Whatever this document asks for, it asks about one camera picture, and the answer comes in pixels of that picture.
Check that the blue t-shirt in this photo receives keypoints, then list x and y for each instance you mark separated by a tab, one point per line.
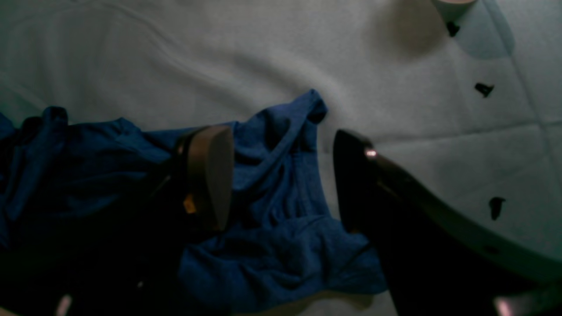
280	244

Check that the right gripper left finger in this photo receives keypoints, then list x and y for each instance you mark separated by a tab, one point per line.
122	260

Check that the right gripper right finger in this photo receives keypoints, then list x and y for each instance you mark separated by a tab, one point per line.
436	261

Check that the light blue table cloth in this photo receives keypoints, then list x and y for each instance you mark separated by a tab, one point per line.
465	95

